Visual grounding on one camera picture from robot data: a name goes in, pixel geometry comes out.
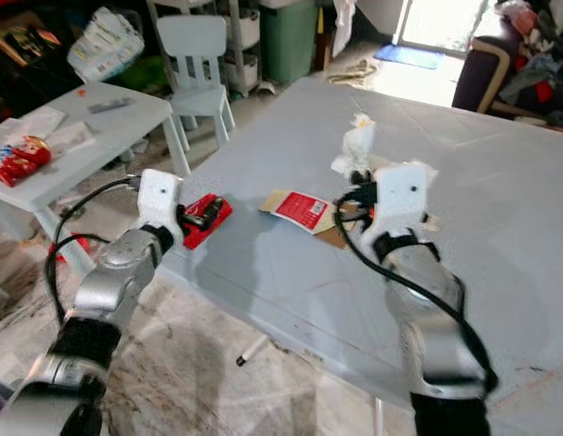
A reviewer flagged green rubbish bin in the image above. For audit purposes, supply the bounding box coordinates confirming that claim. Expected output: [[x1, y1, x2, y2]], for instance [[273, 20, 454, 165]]
[[258, 0, 320, 88]]

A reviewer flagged small white table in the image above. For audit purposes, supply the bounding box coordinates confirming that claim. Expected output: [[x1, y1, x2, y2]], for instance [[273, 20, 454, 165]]
[[0, 84, 193, 279]]

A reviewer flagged red snack packet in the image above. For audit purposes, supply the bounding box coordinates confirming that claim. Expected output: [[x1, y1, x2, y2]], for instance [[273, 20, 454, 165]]
[[0, 134, 53, 189]]

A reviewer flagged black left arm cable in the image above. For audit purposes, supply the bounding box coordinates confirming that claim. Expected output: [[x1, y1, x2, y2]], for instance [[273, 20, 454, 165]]
[[43, 176, 143, 321]]

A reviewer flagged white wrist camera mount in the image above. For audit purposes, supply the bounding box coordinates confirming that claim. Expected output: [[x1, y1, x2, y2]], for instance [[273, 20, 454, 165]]
[[360, 162, 438, 241], [136, 169, 185, 240]]

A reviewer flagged blue door mat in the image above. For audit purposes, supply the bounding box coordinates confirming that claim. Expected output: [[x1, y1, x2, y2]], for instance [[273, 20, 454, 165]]
[[371, 43, 445, 71]]

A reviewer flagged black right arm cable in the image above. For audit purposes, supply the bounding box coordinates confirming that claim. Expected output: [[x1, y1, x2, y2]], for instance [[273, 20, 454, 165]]
[[335, 194, 499, 393]]

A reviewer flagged red snack wrapper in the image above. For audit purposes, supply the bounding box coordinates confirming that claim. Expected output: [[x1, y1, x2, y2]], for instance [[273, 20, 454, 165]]
[[182, 193, 234, 251]]

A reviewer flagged white hanging cloth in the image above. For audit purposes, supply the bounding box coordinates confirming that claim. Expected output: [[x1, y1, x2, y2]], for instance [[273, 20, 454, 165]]
[[331, 0, 358, 59]]

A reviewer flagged grey remote control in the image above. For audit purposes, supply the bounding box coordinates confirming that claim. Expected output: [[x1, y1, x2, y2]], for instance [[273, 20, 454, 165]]
[[88, 97, 136, 114]]

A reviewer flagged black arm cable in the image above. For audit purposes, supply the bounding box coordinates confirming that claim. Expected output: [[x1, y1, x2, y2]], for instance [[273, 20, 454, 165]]
[[43, 176, 143, 321], [335, 194, 499, 393]]

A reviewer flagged light blue child chair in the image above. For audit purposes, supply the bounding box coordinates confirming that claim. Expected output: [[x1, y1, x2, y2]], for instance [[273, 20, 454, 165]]
[[155, 15, 238, 153]]

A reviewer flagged pile of clothes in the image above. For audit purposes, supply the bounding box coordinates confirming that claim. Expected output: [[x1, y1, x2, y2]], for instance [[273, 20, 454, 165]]
[[495, 0, 563, 119]]

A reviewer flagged white paper sheet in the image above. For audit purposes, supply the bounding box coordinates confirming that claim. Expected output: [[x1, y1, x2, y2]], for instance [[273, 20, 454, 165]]
[[0, 106, 67, 146]]

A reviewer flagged large grey plastic table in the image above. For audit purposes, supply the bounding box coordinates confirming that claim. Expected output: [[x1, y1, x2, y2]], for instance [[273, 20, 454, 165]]
[[165, 76, 563, 436]]

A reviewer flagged white crumpled tissue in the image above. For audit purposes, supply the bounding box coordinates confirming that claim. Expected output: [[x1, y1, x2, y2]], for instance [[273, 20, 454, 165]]
[[331, 114, 379, 179]]

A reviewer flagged dark purple armchair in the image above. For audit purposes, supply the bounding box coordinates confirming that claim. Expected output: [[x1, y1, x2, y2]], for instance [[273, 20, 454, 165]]
[[451, 35, 563, 130]]

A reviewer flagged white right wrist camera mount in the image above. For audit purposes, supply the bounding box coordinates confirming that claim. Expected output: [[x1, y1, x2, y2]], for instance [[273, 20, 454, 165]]
[[360, 162, 438, 241]]

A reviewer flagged red toy on floor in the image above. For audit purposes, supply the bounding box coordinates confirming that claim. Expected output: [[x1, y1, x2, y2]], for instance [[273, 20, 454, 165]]
[[45, 236, 84, 266]]

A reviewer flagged pair of sandals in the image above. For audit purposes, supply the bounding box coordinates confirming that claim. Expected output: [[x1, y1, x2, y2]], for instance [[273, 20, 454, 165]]
[[326, 59, 380, 85]]

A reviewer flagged white shelf trolley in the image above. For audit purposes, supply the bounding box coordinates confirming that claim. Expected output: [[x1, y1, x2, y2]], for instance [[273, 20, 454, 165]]
[[146, 0, 262, 98]]

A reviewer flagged clear plastic wrapper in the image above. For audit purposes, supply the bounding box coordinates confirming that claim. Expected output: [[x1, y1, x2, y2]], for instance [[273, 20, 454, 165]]
[[48, 121, 98, 155]]

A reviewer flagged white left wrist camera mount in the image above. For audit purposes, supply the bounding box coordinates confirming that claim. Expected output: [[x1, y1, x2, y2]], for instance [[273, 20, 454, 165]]
[[136, 169, 185, 240]]

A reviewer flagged brown cardboard with red label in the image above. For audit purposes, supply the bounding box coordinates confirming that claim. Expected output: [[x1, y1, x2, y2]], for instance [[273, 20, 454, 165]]
[[259, 189, 360, 250]]

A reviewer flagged white printed diaper pack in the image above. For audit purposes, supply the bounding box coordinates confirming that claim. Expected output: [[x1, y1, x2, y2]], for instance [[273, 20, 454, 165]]
[[66, 7, 145, 84]]

